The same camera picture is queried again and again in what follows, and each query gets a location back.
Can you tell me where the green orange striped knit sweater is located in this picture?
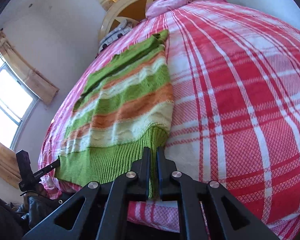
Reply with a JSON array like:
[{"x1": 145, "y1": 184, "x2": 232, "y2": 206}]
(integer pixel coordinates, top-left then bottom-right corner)
[{"x1": 55, "y1": 29, "x2": 174, "y2": 186}]

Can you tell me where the person's left hand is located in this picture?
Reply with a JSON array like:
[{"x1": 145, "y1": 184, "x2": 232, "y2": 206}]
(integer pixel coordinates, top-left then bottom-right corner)
[{"x1": 23, "y1": 183, "x2": 47, "y2": 206}]

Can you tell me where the yellow lower side curtain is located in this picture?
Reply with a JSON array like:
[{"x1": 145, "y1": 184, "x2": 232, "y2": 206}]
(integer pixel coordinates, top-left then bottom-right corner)
[{"x1": 0, "y1": 143, "x2": 21, "y2": 189}]

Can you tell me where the clutter pile on floor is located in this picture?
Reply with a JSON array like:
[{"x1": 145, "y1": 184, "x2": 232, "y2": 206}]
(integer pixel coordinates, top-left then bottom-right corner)
[{"x1": 0, "y1": 191, "x2": 72, "y2": 239}]

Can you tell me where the yellow side window curtain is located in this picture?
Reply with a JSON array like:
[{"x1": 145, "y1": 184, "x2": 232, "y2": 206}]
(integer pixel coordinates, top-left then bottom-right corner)
[{"x1": 0, "y1": 30, "x2": 59, "y2": 106}]

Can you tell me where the red white plaid bedsheet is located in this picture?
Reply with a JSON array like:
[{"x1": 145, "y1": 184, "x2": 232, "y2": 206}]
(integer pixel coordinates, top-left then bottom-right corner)
[{"x1": 38, "y1": 1, "x2": 300, "y2": 239}]

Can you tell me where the grey patterned folded blanket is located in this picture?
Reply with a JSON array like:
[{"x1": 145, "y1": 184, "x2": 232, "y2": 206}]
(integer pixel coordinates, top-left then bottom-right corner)
[{"x1": 98, "y1": 20, "x2": 133, "y2": 53}]

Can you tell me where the cream wooden headboard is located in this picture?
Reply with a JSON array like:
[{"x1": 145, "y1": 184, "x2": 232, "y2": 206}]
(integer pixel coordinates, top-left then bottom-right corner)
[{"x1": 98, "y1": 0, "x2": 154, "y2": 43}]

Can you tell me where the pink pillow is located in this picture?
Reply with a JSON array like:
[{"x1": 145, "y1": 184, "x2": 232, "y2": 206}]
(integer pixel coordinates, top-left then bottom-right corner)
[{"x1": 145, "y1": 0, "x2": 194, "y2": 19}]

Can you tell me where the side window frame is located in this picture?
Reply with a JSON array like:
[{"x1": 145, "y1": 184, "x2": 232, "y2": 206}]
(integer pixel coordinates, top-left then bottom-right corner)
[{"x1": 0, "y1": 54, "x2": 39, "y2": 150}]

